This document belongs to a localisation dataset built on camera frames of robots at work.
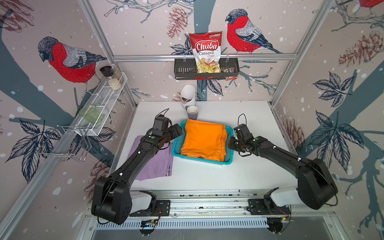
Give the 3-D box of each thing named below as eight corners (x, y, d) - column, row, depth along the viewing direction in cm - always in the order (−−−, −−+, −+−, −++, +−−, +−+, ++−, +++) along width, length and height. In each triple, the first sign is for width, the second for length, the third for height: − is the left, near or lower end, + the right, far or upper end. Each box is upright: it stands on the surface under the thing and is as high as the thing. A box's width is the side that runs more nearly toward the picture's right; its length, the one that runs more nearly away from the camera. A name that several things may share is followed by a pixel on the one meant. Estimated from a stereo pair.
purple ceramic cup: (189, 122, 109) (189, 116, 103) (186, 112, 115) (186, 105, 109) (199, 120, 110) (200, 113, 104) (196, 110, 117) (196, 103, 111)
